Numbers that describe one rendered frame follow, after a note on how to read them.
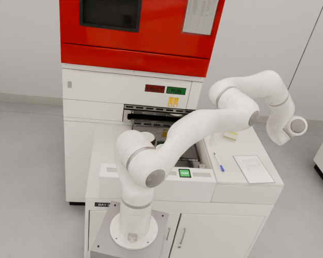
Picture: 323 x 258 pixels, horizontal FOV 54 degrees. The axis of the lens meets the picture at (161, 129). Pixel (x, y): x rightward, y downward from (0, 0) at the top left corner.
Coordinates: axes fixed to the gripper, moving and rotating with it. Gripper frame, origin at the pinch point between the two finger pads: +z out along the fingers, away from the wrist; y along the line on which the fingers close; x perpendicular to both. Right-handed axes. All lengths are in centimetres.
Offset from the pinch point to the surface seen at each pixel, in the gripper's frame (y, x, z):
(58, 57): 28, 195, 140
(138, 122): -14, 78, 15
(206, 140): -16.5, 36.1, 3.6
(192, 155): -25.7, 42.6, -0.9
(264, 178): -28.4, 5.6, -14.2
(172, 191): -40, 49, -26
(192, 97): 6, 49, 23
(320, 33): 96, -68, 187
